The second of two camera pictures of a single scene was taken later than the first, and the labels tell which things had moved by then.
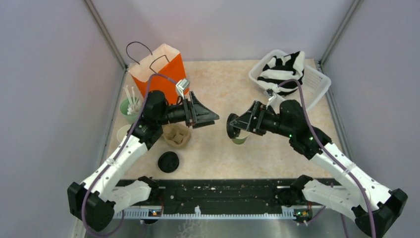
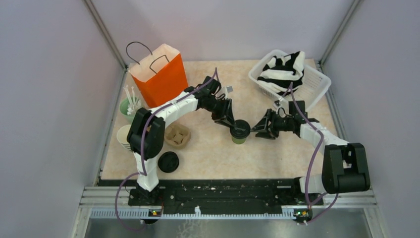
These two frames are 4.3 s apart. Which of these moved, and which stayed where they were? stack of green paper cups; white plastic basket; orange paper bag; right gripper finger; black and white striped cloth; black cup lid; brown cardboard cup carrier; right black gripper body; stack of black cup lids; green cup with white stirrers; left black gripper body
Moved: right gripper finger; black cup lid; left black gripper body; right black gripper body
Stayed: green cup with white stirrers; white plastic basket; stack of green paper cups; orange paper bag; brown cardboard cup carrier; black and white striped cloth; stack of black cup lids
